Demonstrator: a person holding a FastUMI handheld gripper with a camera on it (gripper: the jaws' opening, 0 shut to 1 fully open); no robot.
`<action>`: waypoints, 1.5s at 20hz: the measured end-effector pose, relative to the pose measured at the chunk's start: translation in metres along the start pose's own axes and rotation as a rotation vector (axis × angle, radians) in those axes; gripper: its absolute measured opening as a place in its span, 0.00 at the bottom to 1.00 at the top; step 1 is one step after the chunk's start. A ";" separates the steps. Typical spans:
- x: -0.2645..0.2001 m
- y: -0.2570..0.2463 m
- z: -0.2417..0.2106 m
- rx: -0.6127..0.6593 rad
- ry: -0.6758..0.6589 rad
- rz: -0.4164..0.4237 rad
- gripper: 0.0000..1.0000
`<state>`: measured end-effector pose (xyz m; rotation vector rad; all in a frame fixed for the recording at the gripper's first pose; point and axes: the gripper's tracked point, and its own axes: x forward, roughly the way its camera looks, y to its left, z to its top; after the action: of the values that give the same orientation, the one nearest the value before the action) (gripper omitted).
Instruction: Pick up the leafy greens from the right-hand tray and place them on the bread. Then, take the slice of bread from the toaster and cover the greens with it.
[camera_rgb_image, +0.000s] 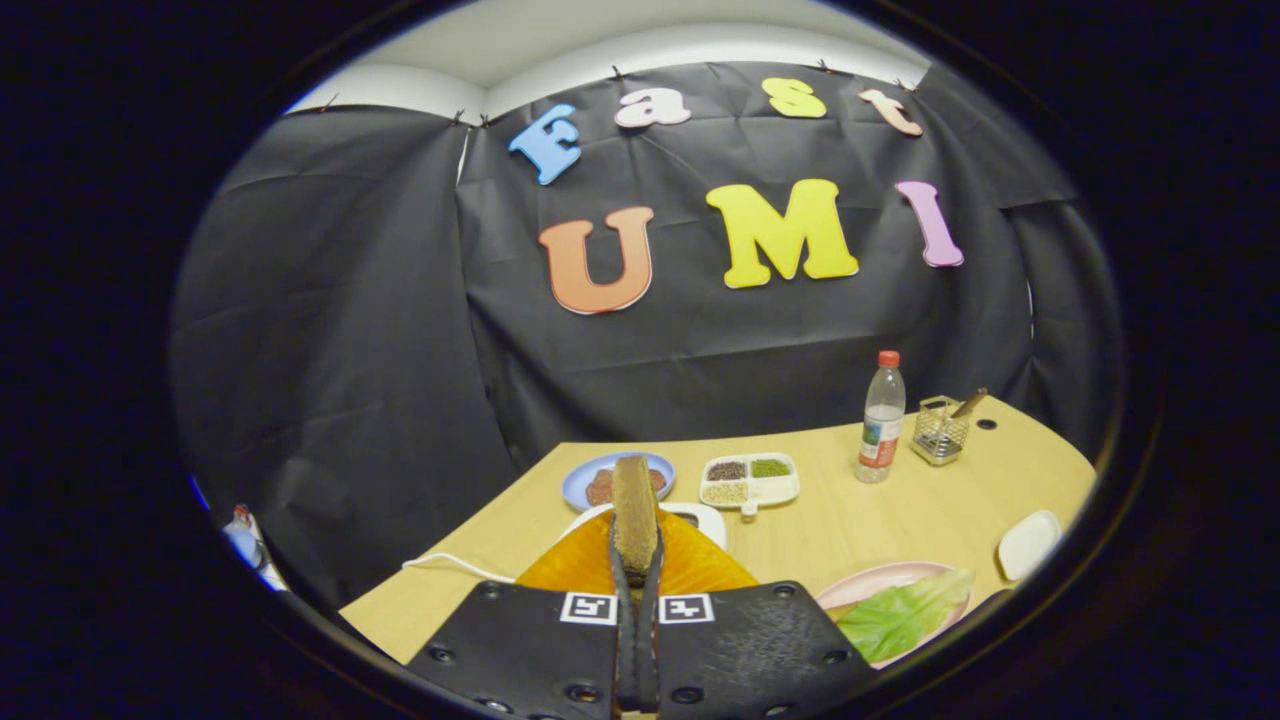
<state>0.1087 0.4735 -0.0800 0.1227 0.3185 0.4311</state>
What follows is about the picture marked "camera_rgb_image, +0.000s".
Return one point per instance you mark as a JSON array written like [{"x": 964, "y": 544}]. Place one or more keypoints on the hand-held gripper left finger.
[{"x": 622, "y": 625}]

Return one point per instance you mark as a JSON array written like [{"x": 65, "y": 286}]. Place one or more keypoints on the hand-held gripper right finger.
[{"x": 650, "y": 625}]

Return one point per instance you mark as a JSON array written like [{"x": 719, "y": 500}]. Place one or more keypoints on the brown bread slice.
[{"x": 635, "y": 510}]

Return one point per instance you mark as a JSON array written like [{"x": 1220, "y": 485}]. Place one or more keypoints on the green lettuce leaf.
[{"x": 900, "y": 620}]

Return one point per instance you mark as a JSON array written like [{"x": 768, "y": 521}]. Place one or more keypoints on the white toaster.
[{"x": 705, "y": 520}]

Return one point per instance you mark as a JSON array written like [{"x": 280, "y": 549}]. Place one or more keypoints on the reddish meat slices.
[{"x": 600, "y": 487}]

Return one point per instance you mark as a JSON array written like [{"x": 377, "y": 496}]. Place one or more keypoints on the blue plate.
[{"x": 580, "y": 480}]

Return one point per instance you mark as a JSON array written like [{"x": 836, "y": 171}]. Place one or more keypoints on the white divided tray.
[{"x": 750, "y": 480}]

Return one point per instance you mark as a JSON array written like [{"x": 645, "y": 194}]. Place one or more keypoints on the pink round plate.
[{"x": 870, "y": 582}]

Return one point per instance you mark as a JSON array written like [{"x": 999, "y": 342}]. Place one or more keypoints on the clear red-capped water bottle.
[{"x": 881, "y": 420}]

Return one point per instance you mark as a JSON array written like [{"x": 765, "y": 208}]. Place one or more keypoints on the white and blue object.
[{"x": 248, "y": 545}]

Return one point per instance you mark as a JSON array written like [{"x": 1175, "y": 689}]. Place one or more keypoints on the white square plate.
[{"x": 1030, "y": 545}]

